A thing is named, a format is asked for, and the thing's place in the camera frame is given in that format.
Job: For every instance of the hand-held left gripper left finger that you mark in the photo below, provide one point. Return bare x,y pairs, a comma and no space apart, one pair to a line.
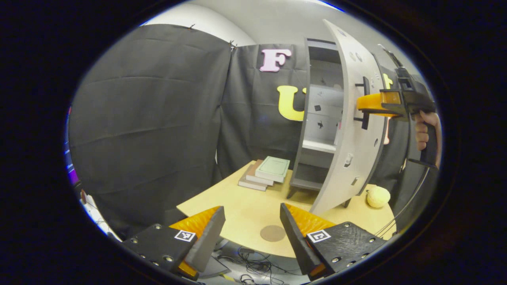
208,241

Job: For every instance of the brown book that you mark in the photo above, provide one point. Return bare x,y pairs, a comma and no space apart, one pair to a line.
253,174

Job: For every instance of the grey cabinet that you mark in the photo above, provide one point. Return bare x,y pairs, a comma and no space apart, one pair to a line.
301,130

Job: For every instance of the black backdrop cloth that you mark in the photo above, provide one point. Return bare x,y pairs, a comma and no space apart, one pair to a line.
150,118

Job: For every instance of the yellow bun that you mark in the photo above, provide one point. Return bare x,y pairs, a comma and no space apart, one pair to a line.
378,196

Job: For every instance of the grey cabinet door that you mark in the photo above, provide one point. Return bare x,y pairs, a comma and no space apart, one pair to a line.
356,158

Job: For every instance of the brown round coaster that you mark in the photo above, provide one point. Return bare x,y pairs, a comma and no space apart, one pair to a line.
273,233

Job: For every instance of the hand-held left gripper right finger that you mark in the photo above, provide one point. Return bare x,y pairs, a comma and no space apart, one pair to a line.
295,241

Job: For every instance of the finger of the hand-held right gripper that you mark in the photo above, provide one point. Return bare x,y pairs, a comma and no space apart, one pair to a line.
374,103

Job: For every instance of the grey book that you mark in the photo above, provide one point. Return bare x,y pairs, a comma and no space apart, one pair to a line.
245,179

